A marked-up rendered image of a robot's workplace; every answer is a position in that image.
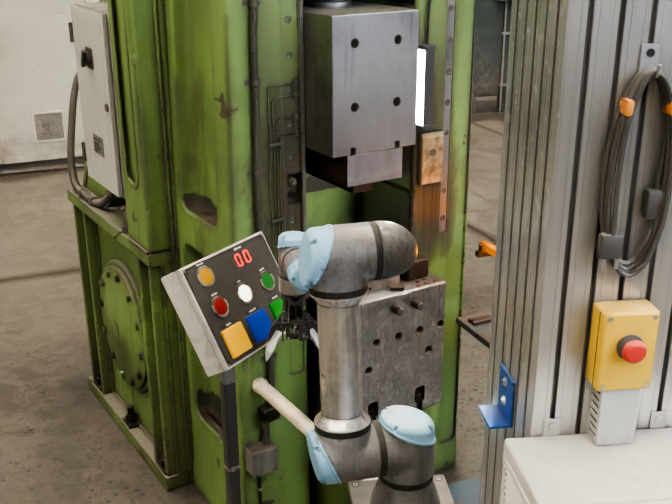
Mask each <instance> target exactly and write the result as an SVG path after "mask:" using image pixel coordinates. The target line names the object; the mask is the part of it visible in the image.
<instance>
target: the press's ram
mask: <svg viewBox="0 0 672 504"><path fill-rule="evenodd" d="M418 36H419V10H418V9H412V8H404V7H396V6H389V5H381V4H374V3H366V2H358V1H352V5H351V6H347V7H332V8H321V7H307V6H304V1H303V43H304V102H305V147H306V148H309V149H311V150H314V151H316V152H319V153H321V154H324V155H326V156H329V157H331V158H337V157H343V156H349V155H351V153H352V154H361V153H367V152H373V151H379V150H385V149H391V148H395V146H397V147H403V146H409V145H415V141H416V106H417V71H418Z"/></svg>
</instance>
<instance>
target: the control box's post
mask: <svg viewBox="0 0 672 504"><path fill-rule="evenodd" d="M219 381H220V398H221V415H222V432H223V449H224V464H225V466H226V467H227V468H228V469H231V468H233V467H236V466H238V465H240V464H239V444H238V424H237V405H236V385H235V382H236V375H235V366H234V367H232V368H231V369H229V370H227V371H225V372H222V373H219ZM225 484H226V501H227V504H242V503H241V487H240V468H239V469H237V470H235V471H234V472H228V471H227V469H226V468H225Z"/></svg>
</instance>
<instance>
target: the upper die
mask: <svg viewBox="0 0 672 504"><path fill-rule="evenodd" d="M305 160H306V169H307V170H309V171H311V172H314V173H316V174H318V175H320V176H323V177H325V178H327V179H330V180H332V181H334V182H336V183H339V184H341V185H343V186H346V187H352V186H357V185H363V184H368V183H373V182H379V181H384V180H389V179H394V178H400V177H402V147H397V146H395V148H391V149H385V150H379V151H373V152H367V153H361V154H352V153H351V155H349V156H343V157H337V158H331V157H329V156H326V155H324V154H321V153H319V152H316V151H314V150H311V149H309V148H306V147H305Z"/></svg>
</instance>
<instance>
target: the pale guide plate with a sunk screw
mask: <svg viewBox="0 0 672 504"><path fill-rule="evenodd" d="M443 143H444V132H443V131H436V132H430V133H424V134H420V135H419V160H418V184H419V185H426V184H431V183H436V182H441V181H442V168H443Z"/></svg>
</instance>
